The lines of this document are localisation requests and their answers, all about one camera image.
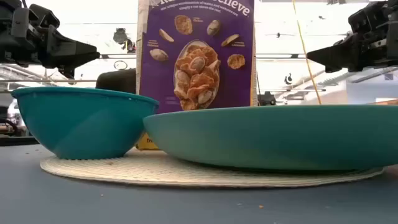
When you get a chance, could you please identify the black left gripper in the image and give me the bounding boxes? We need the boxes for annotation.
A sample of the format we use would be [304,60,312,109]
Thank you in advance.
[0,0,101,79]

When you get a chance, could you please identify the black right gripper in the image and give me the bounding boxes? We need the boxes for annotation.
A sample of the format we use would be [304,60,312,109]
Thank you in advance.
[306,0,398,74]

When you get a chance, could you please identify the yellow cable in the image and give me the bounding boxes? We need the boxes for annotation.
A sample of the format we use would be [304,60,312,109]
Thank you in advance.
[291,0,323,106]

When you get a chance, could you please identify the black table frame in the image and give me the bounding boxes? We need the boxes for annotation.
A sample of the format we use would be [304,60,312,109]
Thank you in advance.
[0,136,40,147]

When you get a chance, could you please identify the green plastic plate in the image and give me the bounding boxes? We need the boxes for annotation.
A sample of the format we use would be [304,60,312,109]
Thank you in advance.
[142,104,398,172]

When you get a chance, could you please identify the white round woven placemat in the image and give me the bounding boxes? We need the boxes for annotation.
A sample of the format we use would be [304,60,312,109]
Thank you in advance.
[39,146,385,189]

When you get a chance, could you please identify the teal plastic bowl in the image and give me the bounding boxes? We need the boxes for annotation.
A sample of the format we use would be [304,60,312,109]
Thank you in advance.
[11,86,160,161]

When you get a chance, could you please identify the purple cereal box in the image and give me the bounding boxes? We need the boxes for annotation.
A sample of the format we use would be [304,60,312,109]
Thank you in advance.
[136,0,259,151]

